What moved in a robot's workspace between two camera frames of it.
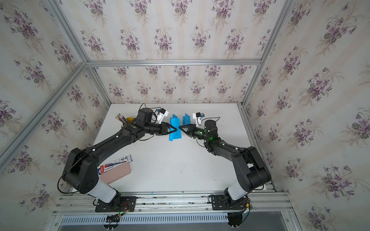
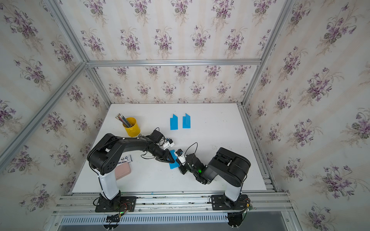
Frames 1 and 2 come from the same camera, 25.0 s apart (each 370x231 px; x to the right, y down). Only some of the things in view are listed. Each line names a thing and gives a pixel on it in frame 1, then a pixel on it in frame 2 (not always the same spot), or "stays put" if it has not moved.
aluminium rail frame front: [261, 204] stays put
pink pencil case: [108, 177] stays put
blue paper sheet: [186, 120] stays put
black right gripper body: [195, 133] -> [186, 168]
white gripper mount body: [163, 112] -> [168, 142]
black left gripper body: [159, 126] -> [160, 155]
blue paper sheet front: [175, 122] -> [175, 164]
